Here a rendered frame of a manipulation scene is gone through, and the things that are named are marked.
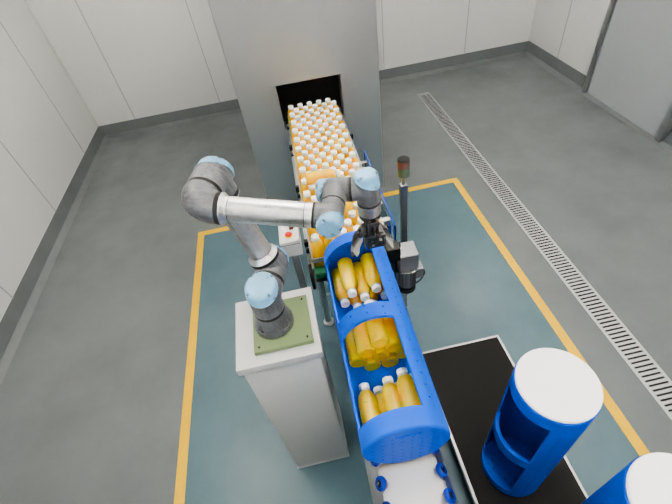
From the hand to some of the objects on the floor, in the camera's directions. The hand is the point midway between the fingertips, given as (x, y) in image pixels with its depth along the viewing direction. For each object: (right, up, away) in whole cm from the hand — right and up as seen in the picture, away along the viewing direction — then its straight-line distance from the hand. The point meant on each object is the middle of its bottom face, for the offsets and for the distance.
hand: (372, 251), depth 146 cm
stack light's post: (+37, -40, +151) cm, 161 cm away
